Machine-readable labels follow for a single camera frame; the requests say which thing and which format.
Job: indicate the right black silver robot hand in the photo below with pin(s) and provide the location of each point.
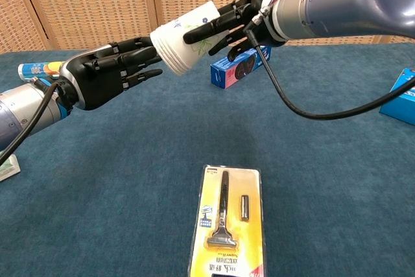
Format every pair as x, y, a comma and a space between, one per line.
246, 11

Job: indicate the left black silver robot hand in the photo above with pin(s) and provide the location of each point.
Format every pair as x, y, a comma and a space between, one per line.
94, 79

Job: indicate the stack of white paper cups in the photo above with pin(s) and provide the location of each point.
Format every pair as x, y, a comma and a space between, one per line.
172, 46

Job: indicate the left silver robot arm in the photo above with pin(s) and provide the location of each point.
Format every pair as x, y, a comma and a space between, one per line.
19, 108

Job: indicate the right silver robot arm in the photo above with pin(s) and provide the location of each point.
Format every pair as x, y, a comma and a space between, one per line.
340, 1

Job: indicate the plastic food wrap roll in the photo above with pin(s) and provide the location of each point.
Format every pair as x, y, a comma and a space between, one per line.
32, 70

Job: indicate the long blue toothpaste box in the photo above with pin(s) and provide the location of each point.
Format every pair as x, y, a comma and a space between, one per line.
227, 76

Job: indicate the blue felt table mat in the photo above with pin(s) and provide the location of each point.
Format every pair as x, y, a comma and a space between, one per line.
129, 160

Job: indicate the small green white box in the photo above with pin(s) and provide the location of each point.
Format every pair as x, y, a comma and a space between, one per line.
9, 170

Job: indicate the blue cookie box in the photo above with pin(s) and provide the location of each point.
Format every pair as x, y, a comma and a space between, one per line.
398, 111

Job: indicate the yellow razor blister pack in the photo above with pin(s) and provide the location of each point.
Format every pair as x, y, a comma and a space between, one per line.
227, 257

